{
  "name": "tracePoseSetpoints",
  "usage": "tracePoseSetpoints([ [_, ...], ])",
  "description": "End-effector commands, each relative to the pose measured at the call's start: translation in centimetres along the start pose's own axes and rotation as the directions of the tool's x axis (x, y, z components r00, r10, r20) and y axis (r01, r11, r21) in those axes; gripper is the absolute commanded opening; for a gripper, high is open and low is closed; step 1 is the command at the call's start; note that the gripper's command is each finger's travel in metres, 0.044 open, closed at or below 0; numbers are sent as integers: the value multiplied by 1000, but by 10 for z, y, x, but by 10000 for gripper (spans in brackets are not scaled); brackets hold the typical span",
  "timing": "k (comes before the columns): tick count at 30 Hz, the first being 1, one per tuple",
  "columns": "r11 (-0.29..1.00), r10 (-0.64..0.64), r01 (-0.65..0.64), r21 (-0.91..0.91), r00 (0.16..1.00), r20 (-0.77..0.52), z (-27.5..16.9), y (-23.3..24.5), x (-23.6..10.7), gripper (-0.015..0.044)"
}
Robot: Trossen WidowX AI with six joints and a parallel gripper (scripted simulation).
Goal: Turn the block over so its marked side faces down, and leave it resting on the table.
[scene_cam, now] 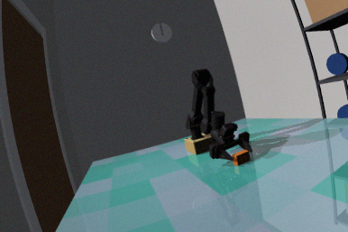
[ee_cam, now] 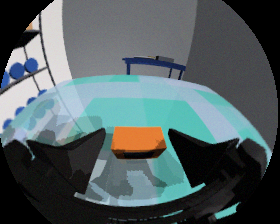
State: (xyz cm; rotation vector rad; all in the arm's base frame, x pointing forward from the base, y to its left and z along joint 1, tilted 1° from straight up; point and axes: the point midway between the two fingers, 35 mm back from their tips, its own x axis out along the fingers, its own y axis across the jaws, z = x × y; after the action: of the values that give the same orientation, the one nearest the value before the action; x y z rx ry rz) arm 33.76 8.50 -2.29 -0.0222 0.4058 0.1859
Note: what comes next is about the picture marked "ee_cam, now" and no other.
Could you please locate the orange block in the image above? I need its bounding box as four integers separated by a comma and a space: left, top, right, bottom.
110, 126, 166, 159

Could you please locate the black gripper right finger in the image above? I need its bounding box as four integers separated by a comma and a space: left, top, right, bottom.
167, 128, 240, 188

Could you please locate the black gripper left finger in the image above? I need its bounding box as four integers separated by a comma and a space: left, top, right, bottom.
26, 128, 106, 194

